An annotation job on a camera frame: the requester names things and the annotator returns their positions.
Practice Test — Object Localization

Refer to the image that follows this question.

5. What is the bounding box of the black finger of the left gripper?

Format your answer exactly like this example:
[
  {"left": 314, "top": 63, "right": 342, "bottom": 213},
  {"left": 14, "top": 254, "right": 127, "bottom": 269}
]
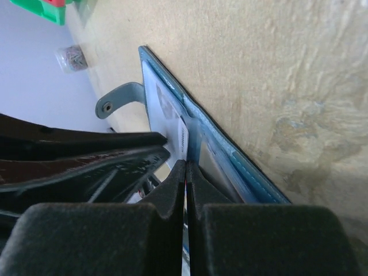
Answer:
[
  {"left": 1, "top": 146, "right": 170, "bottom": 213},
  {"left": 1, "top": 114, "right": 167, "bottom": 161}
]

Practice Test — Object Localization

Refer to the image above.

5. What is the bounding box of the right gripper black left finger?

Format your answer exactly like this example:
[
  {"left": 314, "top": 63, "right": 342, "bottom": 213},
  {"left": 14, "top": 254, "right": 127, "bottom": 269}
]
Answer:
[{"left": 1, "top": 160, "right": 186, "bottom": 275}]

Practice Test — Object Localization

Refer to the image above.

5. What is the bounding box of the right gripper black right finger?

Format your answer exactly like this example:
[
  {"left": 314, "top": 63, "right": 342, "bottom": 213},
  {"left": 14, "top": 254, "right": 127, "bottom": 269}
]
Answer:
[{"left": 186, "top": 162, "right": 361, "bottom": 275}]

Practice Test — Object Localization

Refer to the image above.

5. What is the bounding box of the white card grey stripe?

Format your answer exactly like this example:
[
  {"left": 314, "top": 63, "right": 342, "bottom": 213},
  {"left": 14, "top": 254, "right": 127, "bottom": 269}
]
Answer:
[{"left": 178, "top": 118, "right": 189, "bottom": 160}]

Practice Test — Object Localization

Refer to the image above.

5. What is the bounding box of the blue card holder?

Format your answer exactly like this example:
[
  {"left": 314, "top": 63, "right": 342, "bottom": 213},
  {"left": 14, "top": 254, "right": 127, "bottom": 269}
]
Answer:
[{"left": 95, "top": 46, "right": 290, "bottom": 204}]

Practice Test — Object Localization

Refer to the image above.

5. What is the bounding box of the green plastic bin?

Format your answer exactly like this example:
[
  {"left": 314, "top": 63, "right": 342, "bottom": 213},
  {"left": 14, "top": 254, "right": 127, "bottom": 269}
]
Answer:
[{"left": 10, "top": 0, "right": 66, "bottom": 26}]

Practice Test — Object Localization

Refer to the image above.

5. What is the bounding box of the red double plastic bin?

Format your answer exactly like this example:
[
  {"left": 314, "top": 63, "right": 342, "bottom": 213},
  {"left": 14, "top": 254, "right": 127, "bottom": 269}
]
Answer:
[{"left": 43, "top": 0, "right": 74, "bottom": 8}]

